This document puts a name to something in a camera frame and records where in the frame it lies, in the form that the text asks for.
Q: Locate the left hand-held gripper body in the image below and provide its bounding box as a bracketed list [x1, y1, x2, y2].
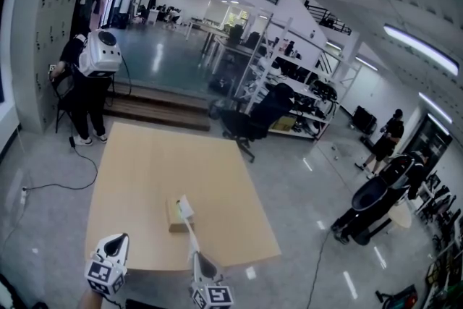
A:
[84, 232, 130, 296]

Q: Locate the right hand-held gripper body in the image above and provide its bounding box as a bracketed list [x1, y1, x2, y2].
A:
[188, 250, 233, 309]

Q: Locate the brown cardboard tissue box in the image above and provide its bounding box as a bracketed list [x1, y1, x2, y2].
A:
[165, 196, 197, 234]

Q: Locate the person's left forearm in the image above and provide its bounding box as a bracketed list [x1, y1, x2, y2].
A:
[76, 287, 106, 309]

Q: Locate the wooden step platform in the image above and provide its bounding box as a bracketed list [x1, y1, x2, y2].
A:
[102, 82, 213, 133]

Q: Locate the black office chair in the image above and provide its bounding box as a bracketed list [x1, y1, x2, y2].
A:
[219, 82, 296, 164]

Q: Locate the black folding chair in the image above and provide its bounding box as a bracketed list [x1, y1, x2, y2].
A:
[51, 67, 79, 135]

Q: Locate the white metal shelving rack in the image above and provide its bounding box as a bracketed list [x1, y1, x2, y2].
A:
[234, 12, 363, 142]

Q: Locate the black pod-shaped seat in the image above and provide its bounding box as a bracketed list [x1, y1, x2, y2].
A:
[351, 154, 414, 247]

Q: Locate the white-framed desk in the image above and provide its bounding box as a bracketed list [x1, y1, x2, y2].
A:
[201, 27, 263, 74]

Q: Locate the white hard-shell backpack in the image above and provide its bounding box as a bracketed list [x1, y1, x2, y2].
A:
[77, 28, 124, 79]

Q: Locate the beige round stool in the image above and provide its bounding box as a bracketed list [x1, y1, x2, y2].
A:
[388, 205, 414, 229]

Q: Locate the black flat case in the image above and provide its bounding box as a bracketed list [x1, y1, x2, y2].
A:
[352, 105, 378, 135]

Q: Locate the grey locker cabinet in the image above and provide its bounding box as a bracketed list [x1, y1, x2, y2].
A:
[13, 0, 87, 135]

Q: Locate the long ceiling light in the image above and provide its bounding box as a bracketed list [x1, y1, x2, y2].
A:
[417, 91, 454, 124]
[355, 55, 379, 72]
[383, 22, 460, 77]

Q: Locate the black glass cabinet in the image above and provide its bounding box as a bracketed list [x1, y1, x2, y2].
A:
[407, 115, 454, 173]

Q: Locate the black floor cable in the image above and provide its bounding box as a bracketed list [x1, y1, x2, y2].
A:
[0, 144, 99, 258]
[305, 227, 333, 309]

